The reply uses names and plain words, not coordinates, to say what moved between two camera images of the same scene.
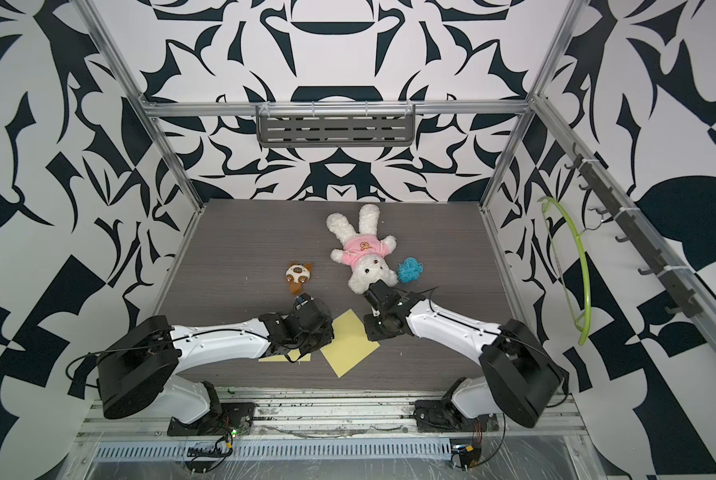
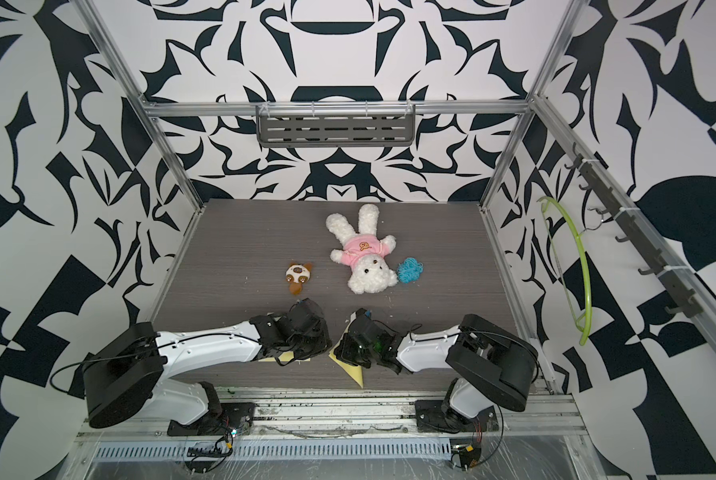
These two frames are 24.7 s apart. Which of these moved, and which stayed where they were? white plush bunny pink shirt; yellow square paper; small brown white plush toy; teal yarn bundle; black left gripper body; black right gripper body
Moved: yellow square paper; black right gripper body
Stayed: black left gripper body; teal yarn bundle; white plush bunny pink shirt; small brown white plush toy
